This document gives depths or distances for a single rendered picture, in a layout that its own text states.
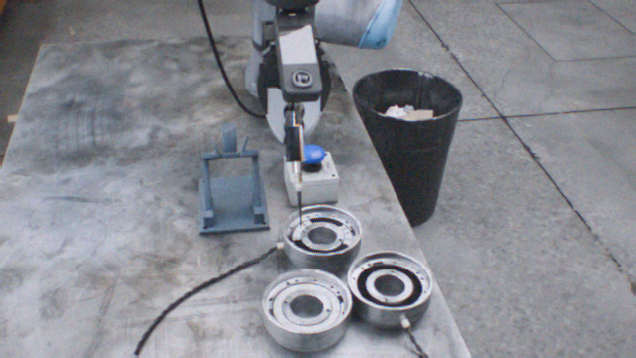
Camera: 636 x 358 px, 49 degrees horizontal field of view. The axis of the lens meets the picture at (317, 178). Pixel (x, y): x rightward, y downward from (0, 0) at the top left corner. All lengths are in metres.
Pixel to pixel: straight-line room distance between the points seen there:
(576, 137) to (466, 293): 1.06
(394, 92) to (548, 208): 0.66
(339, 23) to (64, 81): 0.55
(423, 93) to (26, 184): 1.46
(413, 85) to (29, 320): 1.65
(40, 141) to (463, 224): 1.49
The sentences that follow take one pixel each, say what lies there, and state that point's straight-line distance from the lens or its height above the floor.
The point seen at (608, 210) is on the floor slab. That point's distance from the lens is 2.57.
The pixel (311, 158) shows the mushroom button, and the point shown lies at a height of 0.87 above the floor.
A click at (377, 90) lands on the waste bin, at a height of 0.37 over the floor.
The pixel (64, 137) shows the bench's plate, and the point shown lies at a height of 0.80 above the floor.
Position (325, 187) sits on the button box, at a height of 0.83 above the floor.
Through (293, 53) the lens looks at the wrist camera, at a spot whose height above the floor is 1.08.
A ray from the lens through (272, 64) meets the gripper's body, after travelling 0.88.
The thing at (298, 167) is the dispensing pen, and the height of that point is 0.90.
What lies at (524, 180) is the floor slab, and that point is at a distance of 2.61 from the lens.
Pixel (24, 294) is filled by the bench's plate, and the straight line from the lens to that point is 0.96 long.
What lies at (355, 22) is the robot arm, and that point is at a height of 0.97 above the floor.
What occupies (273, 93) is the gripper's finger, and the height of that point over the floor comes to 1.00.
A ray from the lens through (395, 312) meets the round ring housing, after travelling 0.83.
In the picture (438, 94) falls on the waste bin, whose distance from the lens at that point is 2.28.
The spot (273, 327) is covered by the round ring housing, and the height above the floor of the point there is 0.83.
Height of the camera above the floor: 1.43
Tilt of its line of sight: 35 degrees down
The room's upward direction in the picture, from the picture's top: 2 degrees clockwise
